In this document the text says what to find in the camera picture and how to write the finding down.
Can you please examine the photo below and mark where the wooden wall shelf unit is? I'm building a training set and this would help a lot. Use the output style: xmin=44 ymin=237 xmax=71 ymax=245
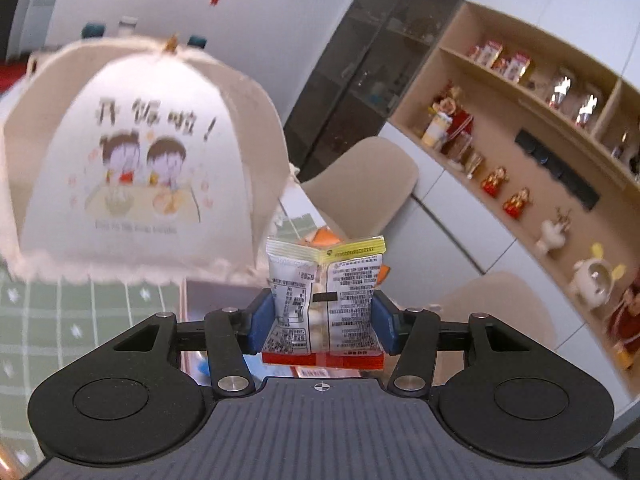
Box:
xmin=387 ymin=0 xmax=640 ymax=396

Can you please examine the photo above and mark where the beige chair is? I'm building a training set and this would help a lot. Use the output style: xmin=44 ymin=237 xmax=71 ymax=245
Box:
xmin=435 ymin=270 xmax=561 ymax=356
xmin=300 ymin=136 xmax=420 ymax=241

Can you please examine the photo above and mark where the dark glass cabinet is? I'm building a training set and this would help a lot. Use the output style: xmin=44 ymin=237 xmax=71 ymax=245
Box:
xmin=282 ymin=0 xmax=488 ymax=183

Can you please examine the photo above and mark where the red gift bag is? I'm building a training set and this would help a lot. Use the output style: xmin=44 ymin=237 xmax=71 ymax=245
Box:
xmin=445 ymin=107 xmax=473 ymax=143

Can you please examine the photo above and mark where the red snack box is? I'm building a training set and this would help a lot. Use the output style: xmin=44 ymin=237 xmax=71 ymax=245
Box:
xmin=505 ymin=52 xmax=533 ymax=83
xmin=470 ymin=40 xmax=503 ymax=68

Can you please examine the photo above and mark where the white rabbit figurine with yellow ears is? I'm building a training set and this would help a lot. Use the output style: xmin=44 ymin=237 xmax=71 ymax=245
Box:
xmin=567 ymin=244 xmax=626 ymax=311

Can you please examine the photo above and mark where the yellow cup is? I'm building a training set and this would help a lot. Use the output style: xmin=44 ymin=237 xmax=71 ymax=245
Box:
xmin=422 ymin=112 xmax=453 ymax=147

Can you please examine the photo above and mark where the shiny glass jar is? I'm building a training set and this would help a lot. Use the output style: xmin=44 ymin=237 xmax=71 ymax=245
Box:
xmin=575 ymin=85 xmax=603 ymax=126
xmin=550 ymin=67 xmax=573 ymax=108

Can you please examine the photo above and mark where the red dressed doll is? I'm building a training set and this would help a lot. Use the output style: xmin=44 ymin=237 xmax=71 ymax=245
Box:
xmin=607 ymin=280 xmax=640 ymax=371

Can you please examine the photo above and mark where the orange snack bag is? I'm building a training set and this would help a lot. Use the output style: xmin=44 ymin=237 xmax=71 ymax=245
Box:
xmin=307 ymin=226 xmax=392 ymax=288

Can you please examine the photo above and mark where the black hook strip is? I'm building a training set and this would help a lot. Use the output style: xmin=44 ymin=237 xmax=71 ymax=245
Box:
xmin=515 ymin=130 xmax=601 ymax=211

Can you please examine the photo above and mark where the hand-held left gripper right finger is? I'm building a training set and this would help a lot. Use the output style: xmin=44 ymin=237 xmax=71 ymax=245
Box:
xmin=372 ymin=291 xmax=530 ymax=396

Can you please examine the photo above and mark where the white printed food cover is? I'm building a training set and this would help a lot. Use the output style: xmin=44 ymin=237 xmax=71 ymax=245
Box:
xmin=0 ymin=35 xmax=293 ymax=286

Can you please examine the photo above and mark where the small white red-edged snack packet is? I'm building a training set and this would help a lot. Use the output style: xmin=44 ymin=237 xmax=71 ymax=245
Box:
xmin=261 ymin=235 xmax=388 ymax=370

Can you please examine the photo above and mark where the pink cardboard box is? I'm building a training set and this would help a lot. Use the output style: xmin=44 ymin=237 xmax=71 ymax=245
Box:
xmin=181 ymin=279 xmax=273 ymax=386

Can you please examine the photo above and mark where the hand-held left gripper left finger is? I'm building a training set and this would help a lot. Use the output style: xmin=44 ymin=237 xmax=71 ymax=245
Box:
xmin=115 ymin=291 xmax=276 ymax=397

